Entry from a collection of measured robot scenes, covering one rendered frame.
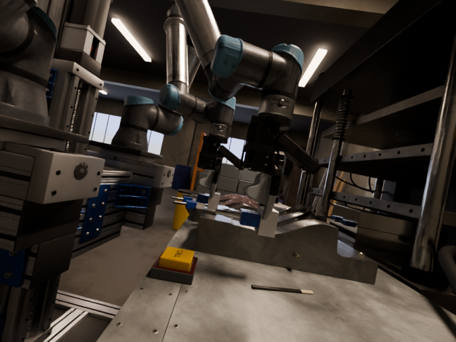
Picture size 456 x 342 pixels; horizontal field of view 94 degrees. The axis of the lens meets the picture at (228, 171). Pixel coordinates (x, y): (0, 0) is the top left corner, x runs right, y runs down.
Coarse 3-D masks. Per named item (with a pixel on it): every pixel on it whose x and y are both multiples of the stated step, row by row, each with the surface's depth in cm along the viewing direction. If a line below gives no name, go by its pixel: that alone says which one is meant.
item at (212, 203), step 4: (188, 196) 74; (192, 196) 74; (196, 196) 74; (200, 196) 73; (204, 196) 73; (208, 196) 73; (216, 196) 72; (200, 200) 73; (204, 200) 73; (208, 200) 72; (212, 200) 72; (216, 200) 72; (208, 204) 72; (212, 204) 72; (216, 204) 72; (216, 208) 72
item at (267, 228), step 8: (240, 208) 48; (232, 216) 46; (240, 216) 45; (248, 216) 44; (256, 216) 44; (272, 216) 44; (240, 224) 44; (248, 224) 44; (256, 224) 44; (264, 224) 44; (272, 224) 44; (256, 232) 45; (264, 232) 44; (272, 232) 44
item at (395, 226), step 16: (336, 208) 135; (352, 208) 122; (336, 224) 132; (352, 224) 117; (368, 224) 113; (384, 224) 113; (400, 224) 113; (416, 224) 113; (352, 240) 114; (368, 240) 112; (384, 240) 113; (400, 240) 113
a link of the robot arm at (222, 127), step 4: (212, 124) 73; (216, 124) 72; (220, 124) 72; (212, 128) 72; (216, 128) 72; (220, 128) 71; (224, 128) 72; (228, 128) 73; (208, 132) 74; (212, 132) 72; (216, 132) 72; (220, 132) 72; (224, 132) 72; (228, 132) 73; (220, 136) 72; (224, 136) 72; (228, 136) 74
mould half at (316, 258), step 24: (216, 216) 60; (288, 216) 69; (216, 240) 56; (240, 240) 56; (264, 240) 56; (288, 240) 57; (312, 240) 57; (336, 240) 57; (288, 264) 57; (312, 264) 57; (336, 264) 57; (360, 264) 57
